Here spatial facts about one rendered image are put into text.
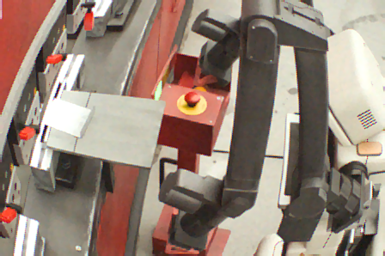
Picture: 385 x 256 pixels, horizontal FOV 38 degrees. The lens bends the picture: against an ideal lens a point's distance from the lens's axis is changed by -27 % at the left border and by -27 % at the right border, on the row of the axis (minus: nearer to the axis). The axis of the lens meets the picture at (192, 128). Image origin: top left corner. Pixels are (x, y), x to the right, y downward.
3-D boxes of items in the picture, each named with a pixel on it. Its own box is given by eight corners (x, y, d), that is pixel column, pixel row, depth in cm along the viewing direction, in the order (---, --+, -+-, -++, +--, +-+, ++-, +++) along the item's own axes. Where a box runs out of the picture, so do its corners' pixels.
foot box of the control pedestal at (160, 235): (216, 267, 242) (219, 254, 233) (151, 253, 246) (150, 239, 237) (231, 231, 255) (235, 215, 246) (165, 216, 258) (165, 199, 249)
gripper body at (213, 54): (198, 73, 154) (216, 54, 149) (204, 43, 161) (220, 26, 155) (225, 87, 156) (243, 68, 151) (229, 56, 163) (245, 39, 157)
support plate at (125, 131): (150, 171, 148) (150, 167, 147) (46, 148, 150) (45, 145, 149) (166, 104, 160) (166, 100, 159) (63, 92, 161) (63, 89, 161)
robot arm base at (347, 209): (362, 216, 113) (364, 171, 121) (345, 204, 110) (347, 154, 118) (333, 235, 119) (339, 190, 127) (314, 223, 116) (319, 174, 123)
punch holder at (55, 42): (46, 99, 135) (44, 44, 122) (20, 95, 135) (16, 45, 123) (66, 51, 145) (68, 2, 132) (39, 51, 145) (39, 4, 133)
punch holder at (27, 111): (26, 171, 122) (15, 117, 109) (-1, 162, 122) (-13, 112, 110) (41, 116, 132) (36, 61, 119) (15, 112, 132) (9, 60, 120)
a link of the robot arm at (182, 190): (252, 207, 114) (258, 167, 120) (190, 183, 111) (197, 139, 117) (213, 235, 123) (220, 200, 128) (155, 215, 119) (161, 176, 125)
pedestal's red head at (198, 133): (210, 157, 193) (216, 109, 180) (150, 143, 195) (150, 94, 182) (229, 102, 206) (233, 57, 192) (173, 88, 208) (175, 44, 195)
